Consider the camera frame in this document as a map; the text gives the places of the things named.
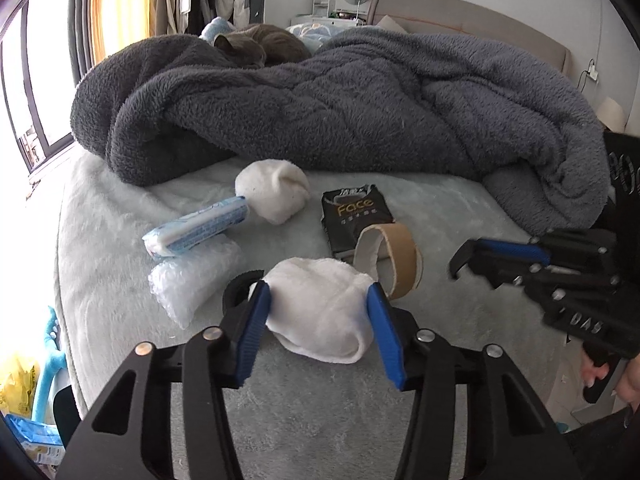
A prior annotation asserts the blue printed packet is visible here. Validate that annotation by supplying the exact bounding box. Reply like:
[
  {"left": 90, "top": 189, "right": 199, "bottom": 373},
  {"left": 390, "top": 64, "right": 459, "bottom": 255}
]
[{"left": 5, "top": 412, "right": 66, "bottom": 466}]

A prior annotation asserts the wall outlet with cable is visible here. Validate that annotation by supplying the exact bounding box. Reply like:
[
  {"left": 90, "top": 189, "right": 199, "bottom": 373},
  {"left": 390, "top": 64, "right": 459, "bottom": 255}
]
[{"left": 579, "top": 59, "right": 601, "bottom": 93}]

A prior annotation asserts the beige lampshade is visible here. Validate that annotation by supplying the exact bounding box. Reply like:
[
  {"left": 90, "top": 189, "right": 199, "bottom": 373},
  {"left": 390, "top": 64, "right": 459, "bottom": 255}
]
[{"left": 597, "top": 97, "right": 628, "bottom": 131}]

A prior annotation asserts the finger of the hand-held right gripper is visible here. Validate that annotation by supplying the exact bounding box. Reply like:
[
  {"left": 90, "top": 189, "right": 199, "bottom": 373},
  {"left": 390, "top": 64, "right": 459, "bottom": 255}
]
[
  {"left": 448, "top": 236, "right": 553, "bottom": 281},
  {"left": 480, "top": 259, "right": 546, "bottom": 293}
]

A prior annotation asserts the dark window frame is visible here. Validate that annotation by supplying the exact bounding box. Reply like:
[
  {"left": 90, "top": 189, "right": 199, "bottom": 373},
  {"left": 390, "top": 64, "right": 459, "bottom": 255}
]
[{"left": 0, "top": 0, "right": 76, "bottom": 171}]

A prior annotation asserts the grey curtain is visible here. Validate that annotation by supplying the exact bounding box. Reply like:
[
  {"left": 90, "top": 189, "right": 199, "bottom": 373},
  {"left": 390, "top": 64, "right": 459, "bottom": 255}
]
[{"left": 70, "top": 0, "right": 96, "bottom": 81}]

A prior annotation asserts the person's right hand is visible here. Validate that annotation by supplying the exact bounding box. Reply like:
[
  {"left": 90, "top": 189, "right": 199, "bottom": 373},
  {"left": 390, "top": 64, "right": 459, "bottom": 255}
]
[{"left": 580, "top": 352, "right": 640, "bottom": 406}]

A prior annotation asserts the beige upholstered headboard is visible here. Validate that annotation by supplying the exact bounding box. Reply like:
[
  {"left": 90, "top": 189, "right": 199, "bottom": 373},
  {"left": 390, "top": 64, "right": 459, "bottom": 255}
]
[{"left": 367, "top": 0, "right": 573, "bottom": 76}]

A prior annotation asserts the grey cat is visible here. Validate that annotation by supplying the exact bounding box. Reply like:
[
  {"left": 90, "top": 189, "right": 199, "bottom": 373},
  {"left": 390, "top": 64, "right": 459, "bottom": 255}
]
[{"left": 214, "top": 23, "right": 312, "bottom": 69}]

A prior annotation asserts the beige pillow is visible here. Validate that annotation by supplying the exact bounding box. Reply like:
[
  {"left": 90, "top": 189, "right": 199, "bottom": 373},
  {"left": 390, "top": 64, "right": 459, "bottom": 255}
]
[{"left": 372, "top": 14, "right": 416, "bottom": 34}]

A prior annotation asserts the cardboard tape roll core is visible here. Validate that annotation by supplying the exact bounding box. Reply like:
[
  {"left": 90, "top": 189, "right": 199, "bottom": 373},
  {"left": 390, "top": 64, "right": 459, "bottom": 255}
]
[{"left": 353, "top": 223, "right": 425, "bottom": 302}]

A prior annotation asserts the black tissue packet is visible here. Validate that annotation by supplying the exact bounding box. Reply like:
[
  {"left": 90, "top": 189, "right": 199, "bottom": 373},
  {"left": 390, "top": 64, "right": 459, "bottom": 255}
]
[{"left": 321, "top": 183, "right": 398, "bottom": 261}]

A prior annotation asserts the clear bubble wrap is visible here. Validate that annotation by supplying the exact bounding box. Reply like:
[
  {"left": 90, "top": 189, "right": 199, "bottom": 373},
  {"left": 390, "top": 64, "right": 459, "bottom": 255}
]
[{"left": 148, "top": 240, "right": 246, "bottom": 331}]

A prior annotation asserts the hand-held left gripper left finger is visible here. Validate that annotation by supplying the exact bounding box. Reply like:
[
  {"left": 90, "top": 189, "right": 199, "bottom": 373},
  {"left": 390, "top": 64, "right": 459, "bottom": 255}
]
[{"left": 56, "top": 270, "right": 273, "bottom": 480}]

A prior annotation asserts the yellow plastic bag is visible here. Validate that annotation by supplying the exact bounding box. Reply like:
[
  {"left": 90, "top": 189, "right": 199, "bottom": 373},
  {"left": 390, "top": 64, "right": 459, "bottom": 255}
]
[{"left": 0, "top": 352, "right": 41, "bottom": 411}]

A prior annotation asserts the dark grey fleece blanket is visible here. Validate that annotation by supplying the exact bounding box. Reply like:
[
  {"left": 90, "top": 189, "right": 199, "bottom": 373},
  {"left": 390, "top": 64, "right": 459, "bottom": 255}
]
[{"left": 70, "top": 26, "right": 612, "bottom": 236}]

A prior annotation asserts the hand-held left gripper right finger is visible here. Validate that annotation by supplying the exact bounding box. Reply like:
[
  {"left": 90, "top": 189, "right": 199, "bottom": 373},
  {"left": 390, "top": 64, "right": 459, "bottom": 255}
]
[{"left": 366, "top": 282, "right": 583, "bottom": 480}]

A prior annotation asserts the blue tissue packet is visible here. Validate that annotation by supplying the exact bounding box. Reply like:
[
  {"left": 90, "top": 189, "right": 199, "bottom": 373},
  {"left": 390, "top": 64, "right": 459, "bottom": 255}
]
[{"left": 142, "top": 196, "right": 249, "bottom": 260}]

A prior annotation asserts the white sock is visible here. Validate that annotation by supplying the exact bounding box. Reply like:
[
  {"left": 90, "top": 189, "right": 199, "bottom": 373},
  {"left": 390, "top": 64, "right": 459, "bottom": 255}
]
[{"left": 262, "top": 256, "right": 376, "bottom": 365}]

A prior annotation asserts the person's right forearm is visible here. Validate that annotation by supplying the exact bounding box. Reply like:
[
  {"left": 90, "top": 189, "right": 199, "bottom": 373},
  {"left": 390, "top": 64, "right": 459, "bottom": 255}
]
[{"left": 562, "top": 402, "right": 640, "bottom": 480}]

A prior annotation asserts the white sock ball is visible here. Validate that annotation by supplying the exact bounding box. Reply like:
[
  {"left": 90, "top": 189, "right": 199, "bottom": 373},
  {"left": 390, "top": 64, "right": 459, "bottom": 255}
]
[{"left": 235, "top": 159, "right": 310, "bottom": 225}]

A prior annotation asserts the light blue plush pillow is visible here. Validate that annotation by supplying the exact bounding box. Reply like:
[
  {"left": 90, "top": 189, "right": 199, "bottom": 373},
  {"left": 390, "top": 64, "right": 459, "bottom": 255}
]
[{"left": 200, "top": 16, "right": 236, "bottom": 41}]

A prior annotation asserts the orange curtain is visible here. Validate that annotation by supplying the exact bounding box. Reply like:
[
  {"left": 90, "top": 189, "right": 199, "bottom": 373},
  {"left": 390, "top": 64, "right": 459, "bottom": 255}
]
[{"left": 90, "top": 0, "right": 151, "bottom": 68}]

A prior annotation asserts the light blue printed quilt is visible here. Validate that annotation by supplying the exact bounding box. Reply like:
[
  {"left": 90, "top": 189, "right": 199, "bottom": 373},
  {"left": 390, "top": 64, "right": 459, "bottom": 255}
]
[{"left": 287, "top": 20, "right": 351, "bottom": 56}]

